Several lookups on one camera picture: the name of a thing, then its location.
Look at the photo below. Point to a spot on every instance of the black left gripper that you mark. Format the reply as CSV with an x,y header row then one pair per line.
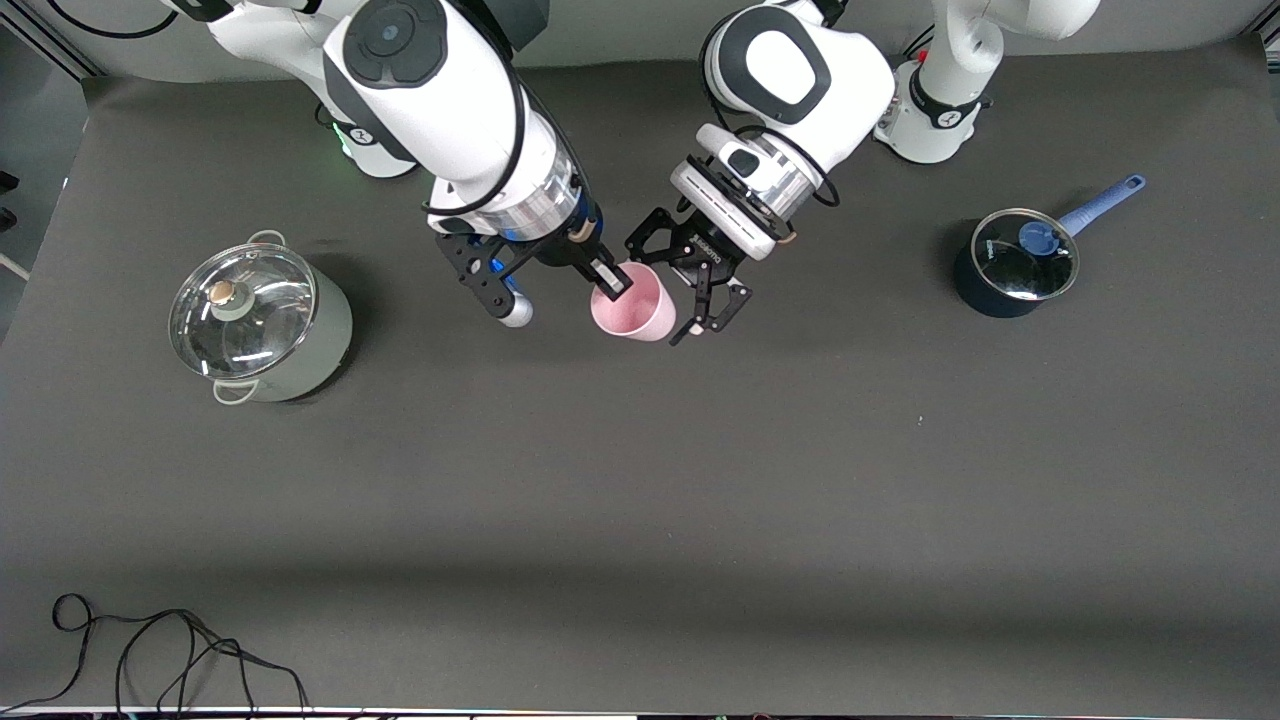
x,y
697,256

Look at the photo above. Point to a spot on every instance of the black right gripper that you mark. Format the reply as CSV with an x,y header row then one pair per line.
x,y
561,251

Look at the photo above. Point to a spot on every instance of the pink plastic cup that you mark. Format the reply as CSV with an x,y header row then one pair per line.
x,y
640,310

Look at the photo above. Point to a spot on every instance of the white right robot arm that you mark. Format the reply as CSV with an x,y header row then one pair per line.
x,y
430,90

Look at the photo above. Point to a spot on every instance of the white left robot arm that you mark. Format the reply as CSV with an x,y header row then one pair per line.
x,y
800,80

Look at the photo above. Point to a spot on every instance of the dark grey table mat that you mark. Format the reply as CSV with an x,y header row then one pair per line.
x,y
640,450

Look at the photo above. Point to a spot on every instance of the grey-green steel stock pot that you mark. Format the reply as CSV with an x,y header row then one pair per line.
x,y
325,330

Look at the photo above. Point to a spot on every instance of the large glass pot lid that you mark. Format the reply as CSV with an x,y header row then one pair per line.
x,y
250,325

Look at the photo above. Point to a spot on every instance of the dark blue saucepan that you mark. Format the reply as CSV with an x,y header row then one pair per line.
x,y
985,300

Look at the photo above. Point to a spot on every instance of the glass lid with blue knob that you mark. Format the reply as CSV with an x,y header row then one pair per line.
x,y
1010,265

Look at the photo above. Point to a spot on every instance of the dark metal frame bar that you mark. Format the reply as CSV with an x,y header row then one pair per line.
x,y
40,47

